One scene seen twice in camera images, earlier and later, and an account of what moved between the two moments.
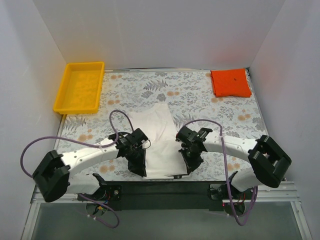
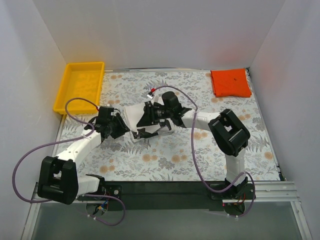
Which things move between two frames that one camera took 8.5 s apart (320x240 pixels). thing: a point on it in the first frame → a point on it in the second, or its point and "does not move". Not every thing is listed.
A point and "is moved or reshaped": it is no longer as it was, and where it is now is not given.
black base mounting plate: [165, 195] does not move
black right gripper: [190, 155] → [148, 114]
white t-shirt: [157, 124] is moved or reshaped
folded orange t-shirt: [230, 82] does not move
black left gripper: [136, 157] → [113, 127]
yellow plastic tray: [80, 90] does not move
